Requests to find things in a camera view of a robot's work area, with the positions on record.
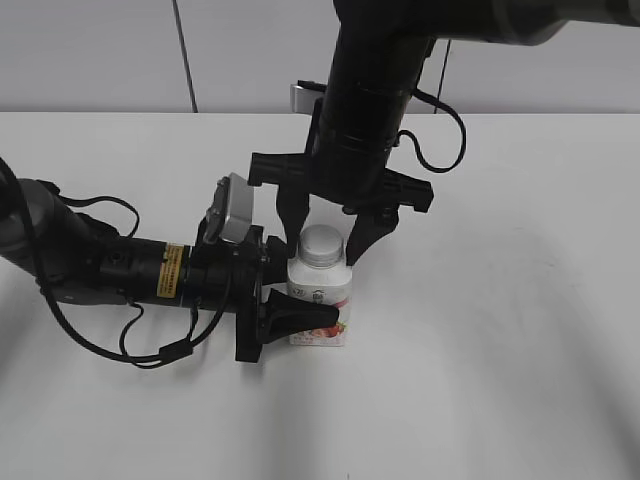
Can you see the white yili changqing yogurt bottle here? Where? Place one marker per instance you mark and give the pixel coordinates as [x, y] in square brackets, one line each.
[326, 285]

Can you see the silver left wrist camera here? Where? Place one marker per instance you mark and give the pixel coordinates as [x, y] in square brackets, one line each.
[230, 214]

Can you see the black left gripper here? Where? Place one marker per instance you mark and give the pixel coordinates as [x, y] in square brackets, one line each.
[228, 277]

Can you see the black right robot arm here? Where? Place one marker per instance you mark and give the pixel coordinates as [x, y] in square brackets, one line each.
[356, 120]

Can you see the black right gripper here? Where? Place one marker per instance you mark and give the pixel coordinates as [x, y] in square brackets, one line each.
[348, 178]

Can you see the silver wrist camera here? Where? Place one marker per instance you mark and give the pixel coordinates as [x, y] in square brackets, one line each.
[230, 214]
[304, 94]

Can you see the white round bottle cap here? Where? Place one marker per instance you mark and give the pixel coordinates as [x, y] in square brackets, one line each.
[320, 246]

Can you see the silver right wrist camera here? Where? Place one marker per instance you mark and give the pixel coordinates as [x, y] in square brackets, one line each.
[304, 94]

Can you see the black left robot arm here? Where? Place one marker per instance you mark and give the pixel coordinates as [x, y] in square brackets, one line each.
[88, 262]

